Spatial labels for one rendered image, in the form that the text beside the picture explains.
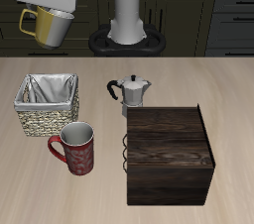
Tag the white and yellow mug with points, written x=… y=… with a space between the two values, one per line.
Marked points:
x=44 y=28

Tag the dark wooden cabinet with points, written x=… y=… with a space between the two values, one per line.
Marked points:
x=167 y=155

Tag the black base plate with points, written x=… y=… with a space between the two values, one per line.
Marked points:
x=155 y=44

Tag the silver moka pot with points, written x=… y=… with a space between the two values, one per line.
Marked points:
x=133 y=92

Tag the woven basket with white liner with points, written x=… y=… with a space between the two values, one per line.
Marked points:
x=46 y=119

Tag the red patterned mug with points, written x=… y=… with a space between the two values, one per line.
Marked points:
x=81 y=157

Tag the dark kitchen cupboards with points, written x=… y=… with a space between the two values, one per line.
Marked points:
x=185 y=20

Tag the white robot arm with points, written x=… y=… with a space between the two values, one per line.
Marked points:
x=127 y=20

